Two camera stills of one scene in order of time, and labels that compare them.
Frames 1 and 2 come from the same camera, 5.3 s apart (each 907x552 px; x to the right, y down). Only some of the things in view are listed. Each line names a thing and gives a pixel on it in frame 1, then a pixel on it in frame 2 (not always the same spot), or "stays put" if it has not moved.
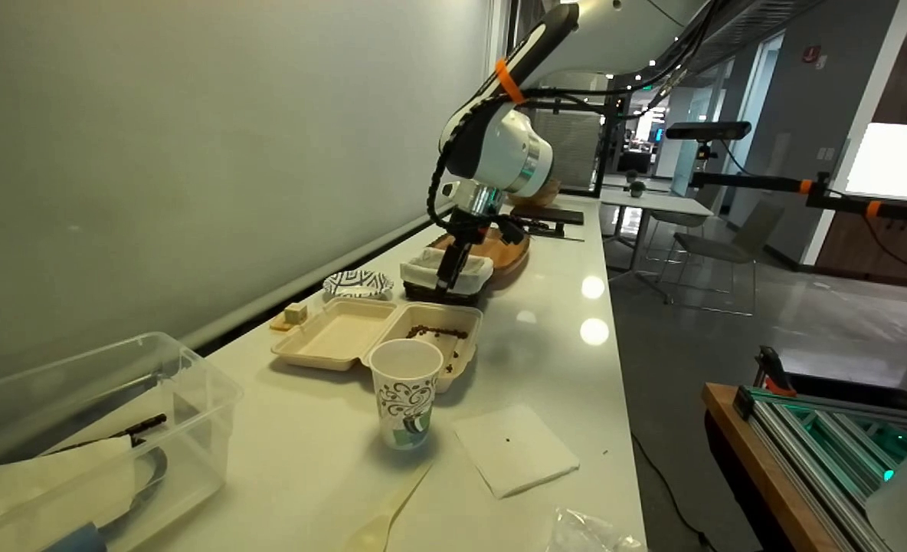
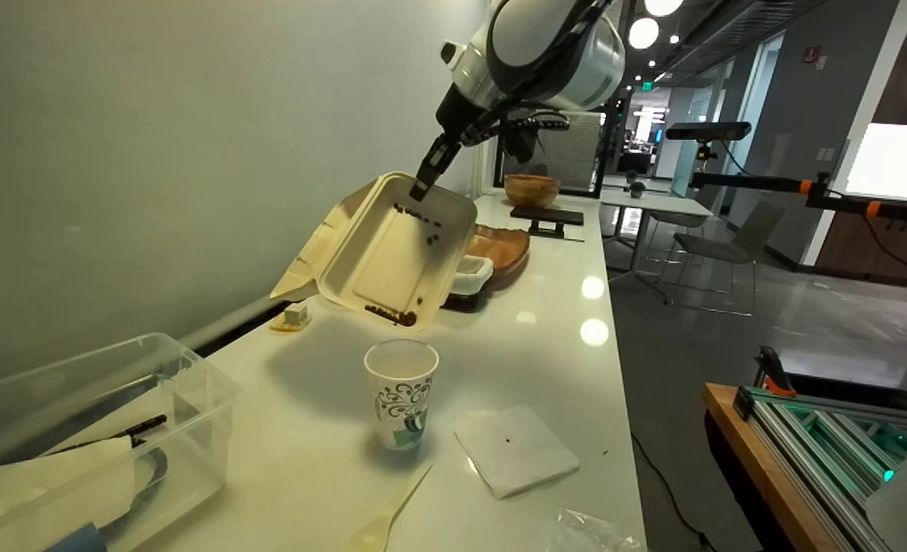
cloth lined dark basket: (467, 286) stays put
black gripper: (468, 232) → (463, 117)
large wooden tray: (504, 255) stays put
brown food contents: (429, 330) → (407, 321)
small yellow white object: (294, 313) stays put
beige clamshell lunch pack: (340, 332) → (388, 252)
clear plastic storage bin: (157, 390) stays put
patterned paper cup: (406, 374) stays put
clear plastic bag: (576, 533) stays put
